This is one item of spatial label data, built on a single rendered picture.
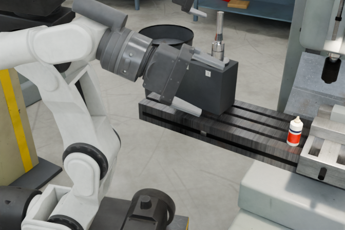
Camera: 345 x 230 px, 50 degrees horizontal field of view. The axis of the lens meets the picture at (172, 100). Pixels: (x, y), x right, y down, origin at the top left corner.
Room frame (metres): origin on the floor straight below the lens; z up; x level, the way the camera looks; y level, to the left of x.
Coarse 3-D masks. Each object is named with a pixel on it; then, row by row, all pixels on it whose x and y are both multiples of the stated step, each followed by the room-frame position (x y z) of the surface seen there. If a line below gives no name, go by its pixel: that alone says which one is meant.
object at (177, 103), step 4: (172, 100) 0.62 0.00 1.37; (176, 100) 0.62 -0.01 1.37; (180, 100) 0.62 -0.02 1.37; (172, 104) 0.60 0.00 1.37; (176, 104) 0.60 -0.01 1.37; (180, 104) 0.61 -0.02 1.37; (184, 104) 0.61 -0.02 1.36; (188, 104) 0.62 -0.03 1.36; (172, 108) 0.61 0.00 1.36; (176, 108) 0.60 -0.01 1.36; (180, 108) 0.60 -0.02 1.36; (184, 108) 0.60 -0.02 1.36; (188, 108) 0.60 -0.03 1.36; (192, 108) 0.61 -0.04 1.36; (196, 108) 0.61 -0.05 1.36; (188, 112) 0.60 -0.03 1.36; (192, 112) 0.60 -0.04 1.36; (196, 112) 0.60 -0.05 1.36; (200, 112) 0.60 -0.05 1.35
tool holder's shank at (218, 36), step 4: (220, 12) 1.27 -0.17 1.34; (220, 16) 1.26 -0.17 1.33; (220, 20) 1.26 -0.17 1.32; (216, 24) 1.27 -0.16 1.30; (220, 24) 1.26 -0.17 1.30; (216, 28) 1.27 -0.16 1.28; (220, 28) 1.26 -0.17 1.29; (216, 32) 1.27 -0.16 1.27; (220, 32) 1.26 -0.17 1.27; (216, 36) 1.26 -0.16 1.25; (220, 36) 1.26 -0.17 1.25; (216, 40) 1.26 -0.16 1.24; (220, 40) 1.26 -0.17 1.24
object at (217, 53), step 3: (213, 48) 1.26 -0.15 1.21; (216, 48) 1.25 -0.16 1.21; (219, 48) 1.25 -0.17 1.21; (222, 48) 1.25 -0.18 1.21; (213, 51) 1.26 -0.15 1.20; (216, 51) 1.25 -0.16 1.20; (219, 51) 1.25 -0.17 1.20; (222, 51) 1.25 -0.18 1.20; (213, 54) 1.26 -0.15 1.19; (216, 54) 1.25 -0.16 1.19; (219, 54) 1.25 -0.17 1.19; (222, 54) 1.25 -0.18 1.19; (216, 57) 1.25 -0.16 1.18; (219, 57) 1.25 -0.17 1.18; (222, 57) 1.25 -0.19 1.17; (222, 60) 1.26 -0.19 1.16
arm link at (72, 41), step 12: (72, 24) 0.61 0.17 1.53; (36, 36) 0.61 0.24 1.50; (48, 36) 0.61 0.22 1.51; (60, 36) 0.60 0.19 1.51; (72, 36) 0.60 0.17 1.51; (84, 36) 0.60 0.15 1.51; (36, 48) 0.61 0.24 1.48; (48, 48) 0.61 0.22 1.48; (60, 48) 0.60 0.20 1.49; (72, 48) 0.60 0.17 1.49; (84, 48) 0.60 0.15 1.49; (36, 60) 0.65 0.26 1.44; (48, 60) 0.60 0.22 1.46; (60, 60) 0.60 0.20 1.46; (72, 60) 0.60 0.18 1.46
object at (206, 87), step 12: (192, 60) 1.29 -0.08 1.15; (228, 60) 1.26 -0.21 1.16; (192, 72) 1.27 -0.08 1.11; (204, 72) 1.23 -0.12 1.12; (216, 72) 1.20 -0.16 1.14; (228, 72) 1.22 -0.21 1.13; (180, 84) 1.30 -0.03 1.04; (192, 84) 1.27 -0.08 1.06; (204, 84) 1.23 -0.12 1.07; (216, 84) 1.20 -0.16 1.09; (228, 84) 1.23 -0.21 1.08; (180, 96) 1.30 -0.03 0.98; (192, 96) 1.27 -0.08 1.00; (204, 96) 1.23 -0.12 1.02; (216, 96) 1.20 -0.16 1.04; (228, 96) 1.24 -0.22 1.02; (204, 108) 1.23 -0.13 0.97; (216, 108) 1.20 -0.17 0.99
